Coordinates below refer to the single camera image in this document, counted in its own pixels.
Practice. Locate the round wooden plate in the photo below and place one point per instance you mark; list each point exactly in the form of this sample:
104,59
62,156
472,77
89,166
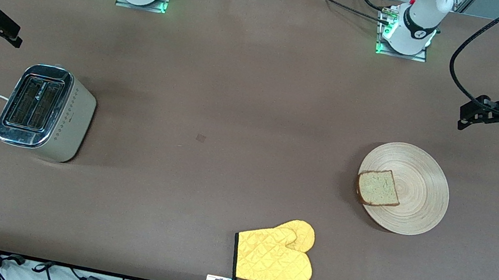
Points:
418,193

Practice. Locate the brown bread slice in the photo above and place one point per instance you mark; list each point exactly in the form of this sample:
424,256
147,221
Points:
378,188

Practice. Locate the silver two-slot toaster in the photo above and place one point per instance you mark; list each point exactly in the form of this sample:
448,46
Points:
69,125

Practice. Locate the yellow quilted oven mitt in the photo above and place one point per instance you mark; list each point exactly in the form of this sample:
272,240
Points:
270,260
305,230

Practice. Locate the brown tape square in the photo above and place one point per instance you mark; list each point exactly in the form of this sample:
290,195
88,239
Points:
200,138

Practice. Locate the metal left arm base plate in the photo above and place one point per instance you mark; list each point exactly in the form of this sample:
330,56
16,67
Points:
381,50

